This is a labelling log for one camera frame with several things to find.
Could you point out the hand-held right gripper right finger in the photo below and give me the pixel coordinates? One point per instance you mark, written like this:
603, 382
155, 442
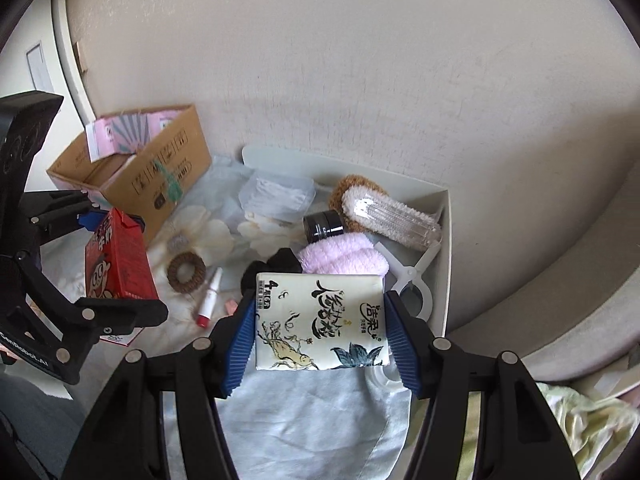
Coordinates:
402, 352

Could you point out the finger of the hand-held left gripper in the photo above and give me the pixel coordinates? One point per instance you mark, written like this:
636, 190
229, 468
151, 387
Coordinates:
90, 221
125, 312

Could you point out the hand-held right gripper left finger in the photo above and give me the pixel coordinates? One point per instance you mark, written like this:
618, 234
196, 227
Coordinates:
240, 347

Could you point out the red carton box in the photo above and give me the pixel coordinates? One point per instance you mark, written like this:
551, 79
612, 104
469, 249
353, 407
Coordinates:
122, 260

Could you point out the white lip balm red cap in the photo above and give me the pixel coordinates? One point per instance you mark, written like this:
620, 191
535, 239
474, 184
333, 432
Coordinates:
209, 297

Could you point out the brown cardboard box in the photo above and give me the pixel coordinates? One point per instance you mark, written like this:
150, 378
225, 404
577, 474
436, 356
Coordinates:
150, 185

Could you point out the white desk tray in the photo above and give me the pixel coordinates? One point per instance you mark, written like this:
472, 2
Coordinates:
442, 280

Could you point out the white printed tissue pack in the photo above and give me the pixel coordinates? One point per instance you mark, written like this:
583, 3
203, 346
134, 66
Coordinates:
320, 320

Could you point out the pink fluffy headband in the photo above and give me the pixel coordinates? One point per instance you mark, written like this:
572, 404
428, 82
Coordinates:
340, 255

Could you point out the pink packet with teal rays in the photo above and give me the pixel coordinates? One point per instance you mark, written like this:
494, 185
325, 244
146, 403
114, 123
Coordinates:
130, 130
97, 199

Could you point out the clear round plastic piece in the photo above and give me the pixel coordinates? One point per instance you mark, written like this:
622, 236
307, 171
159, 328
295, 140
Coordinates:
380, 374

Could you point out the white plastic scissor-shaped tool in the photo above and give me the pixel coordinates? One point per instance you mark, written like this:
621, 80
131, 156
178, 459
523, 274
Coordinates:
407, 275

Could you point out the light blue floral cloth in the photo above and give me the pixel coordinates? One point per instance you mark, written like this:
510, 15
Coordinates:
300, 420

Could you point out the black scrunchie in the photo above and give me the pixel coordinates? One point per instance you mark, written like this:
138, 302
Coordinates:
280, 260

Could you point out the clear hair clip white fuzz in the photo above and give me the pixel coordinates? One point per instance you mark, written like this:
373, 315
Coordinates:
390, 215

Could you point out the black cosmetic jar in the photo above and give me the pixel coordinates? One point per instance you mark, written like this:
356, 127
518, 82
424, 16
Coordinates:
322, 227

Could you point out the person's grey clothing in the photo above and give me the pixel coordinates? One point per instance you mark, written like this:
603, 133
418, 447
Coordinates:
30, 425

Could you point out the clear plastic lidded container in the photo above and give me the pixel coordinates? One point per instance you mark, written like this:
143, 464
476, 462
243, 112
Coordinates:
275, 192

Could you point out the yellow green floral blanket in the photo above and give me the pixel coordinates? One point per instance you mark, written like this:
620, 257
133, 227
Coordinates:
575, 420

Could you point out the beige upholstered furniture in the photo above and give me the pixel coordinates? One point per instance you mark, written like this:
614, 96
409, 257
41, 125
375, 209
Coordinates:
575, 285

